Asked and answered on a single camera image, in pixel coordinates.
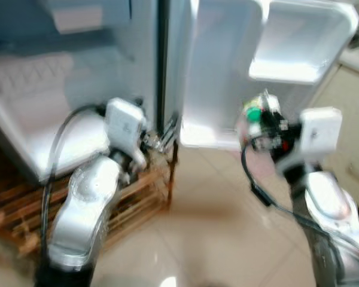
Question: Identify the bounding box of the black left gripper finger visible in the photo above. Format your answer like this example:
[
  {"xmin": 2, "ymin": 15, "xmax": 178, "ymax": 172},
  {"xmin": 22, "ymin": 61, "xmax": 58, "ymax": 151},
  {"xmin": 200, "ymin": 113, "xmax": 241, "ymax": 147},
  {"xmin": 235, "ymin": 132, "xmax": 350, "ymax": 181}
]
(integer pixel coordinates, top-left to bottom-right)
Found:
[{"xmin": 160, "ymin": 114, "xmax": 180, "ymax": 149}]

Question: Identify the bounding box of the white carton green cap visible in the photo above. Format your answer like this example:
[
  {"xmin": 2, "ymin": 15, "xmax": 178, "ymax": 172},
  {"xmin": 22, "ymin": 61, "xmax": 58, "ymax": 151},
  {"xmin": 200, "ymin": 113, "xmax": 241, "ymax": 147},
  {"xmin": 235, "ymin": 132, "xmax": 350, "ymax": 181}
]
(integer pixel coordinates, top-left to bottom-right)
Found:
[{"xmin": 238, "ymin": 90, "xmax": 289, "ymax": 151}]

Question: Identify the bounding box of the cream kitchen cabinet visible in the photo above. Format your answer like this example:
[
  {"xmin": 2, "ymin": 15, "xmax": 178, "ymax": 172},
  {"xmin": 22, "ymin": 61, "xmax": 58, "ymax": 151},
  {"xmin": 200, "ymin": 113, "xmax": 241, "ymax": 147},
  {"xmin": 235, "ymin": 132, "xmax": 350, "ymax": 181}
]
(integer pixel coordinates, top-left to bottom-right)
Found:
[{"xmin": 314, "ymin": 47, "xmax": 359, "ymax": 219}]

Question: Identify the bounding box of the white door shelf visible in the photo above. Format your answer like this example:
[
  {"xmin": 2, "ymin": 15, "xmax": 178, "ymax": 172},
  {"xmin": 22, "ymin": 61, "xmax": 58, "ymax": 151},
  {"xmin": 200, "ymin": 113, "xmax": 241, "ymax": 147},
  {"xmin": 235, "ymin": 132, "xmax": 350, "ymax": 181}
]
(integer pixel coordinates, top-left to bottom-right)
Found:
[{"xmin": 247, "ymin": 0, "xmax": 359, "ymax": 86}]

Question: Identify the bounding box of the wooden slat rack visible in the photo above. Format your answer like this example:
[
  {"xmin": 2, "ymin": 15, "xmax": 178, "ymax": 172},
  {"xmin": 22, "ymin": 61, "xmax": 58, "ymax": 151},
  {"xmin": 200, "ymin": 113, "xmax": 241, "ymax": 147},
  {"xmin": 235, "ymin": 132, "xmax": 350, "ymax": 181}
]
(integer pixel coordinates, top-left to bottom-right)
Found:
[{"xmin": 0, "ymin": 138, "xmax": 179, "ymax": 259}]

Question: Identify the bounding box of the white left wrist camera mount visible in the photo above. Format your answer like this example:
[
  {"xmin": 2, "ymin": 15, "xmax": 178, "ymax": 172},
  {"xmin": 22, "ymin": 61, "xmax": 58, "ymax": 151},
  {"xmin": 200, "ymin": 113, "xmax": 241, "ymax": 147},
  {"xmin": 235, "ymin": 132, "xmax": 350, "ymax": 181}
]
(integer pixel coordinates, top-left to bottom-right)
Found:
[{"xmin": 104, "ymin": 98, "xmax": 150, "ymax": 173}]

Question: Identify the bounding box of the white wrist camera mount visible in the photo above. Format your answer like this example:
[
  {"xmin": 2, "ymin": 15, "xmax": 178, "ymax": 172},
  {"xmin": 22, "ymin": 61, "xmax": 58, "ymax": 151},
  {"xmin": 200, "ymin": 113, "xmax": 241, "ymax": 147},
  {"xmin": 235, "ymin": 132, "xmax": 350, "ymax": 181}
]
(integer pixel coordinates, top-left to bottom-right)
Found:
[
  {"xmin": 104, "ymin": 98, "xmax": 150, "ymax": 173},
  {"xmin": 279, "ymin": 106, "xmax": 343, "ymax": 175}
]

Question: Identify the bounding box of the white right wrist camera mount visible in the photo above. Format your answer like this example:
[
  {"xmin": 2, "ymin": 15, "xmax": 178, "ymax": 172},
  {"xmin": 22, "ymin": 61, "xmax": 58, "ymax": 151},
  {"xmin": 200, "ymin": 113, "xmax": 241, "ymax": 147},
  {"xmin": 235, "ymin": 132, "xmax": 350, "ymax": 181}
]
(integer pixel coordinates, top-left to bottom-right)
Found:
[{"xmin": 279, "ymin": 106, "xmax": 343, "ymax": 175}]

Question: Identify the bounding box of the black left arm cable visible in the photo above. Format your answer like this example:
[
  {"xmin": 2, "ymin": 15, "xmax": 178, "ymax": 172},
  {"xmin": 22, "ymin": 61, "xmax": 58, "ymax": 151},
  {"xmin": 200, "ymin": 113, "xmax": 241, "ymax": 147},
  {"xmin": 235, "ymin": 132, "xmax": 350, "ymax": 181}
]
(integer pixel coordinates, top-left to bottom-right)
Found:
[{"xmin": 39, "ymin": 103, "xmax": 108, "ymax": 264}]

